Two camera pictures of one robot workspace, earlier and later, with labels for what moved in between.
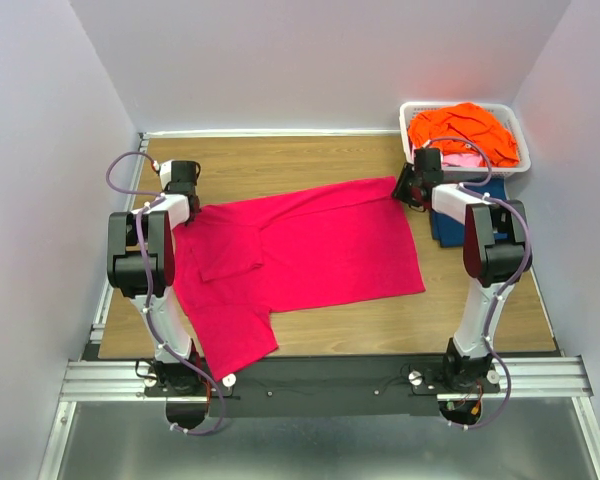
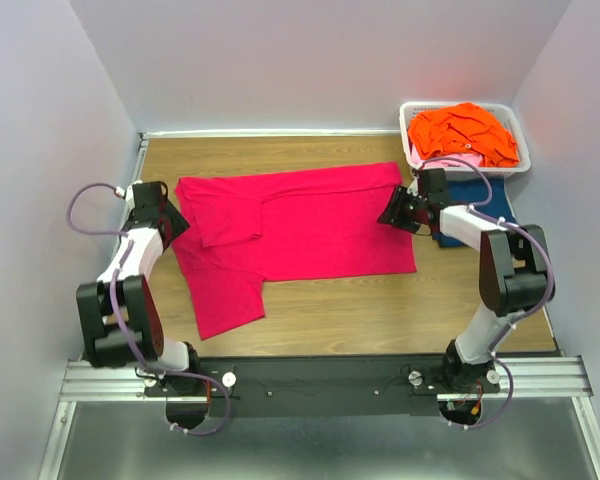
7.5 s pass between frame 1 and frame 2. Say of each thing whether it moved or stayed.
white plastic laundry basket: stayed
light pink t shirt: stayed
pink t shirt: moved
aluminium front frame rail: stayed
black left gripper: moved
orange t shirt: stayed
